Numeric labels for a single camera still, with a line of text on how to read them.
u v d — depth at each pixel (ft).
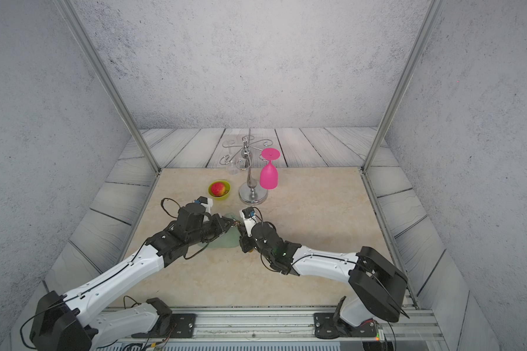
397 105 3.08
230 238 2.55
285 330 2.38
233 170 3.46
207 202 2.42
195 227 2.01
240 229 2.55
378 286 1.39
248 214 2.24
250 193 3.64
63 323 1.24
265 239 1.91
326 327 2.38
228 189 3.53
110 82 2.86
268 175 3.04
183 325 2.40
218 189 3.43
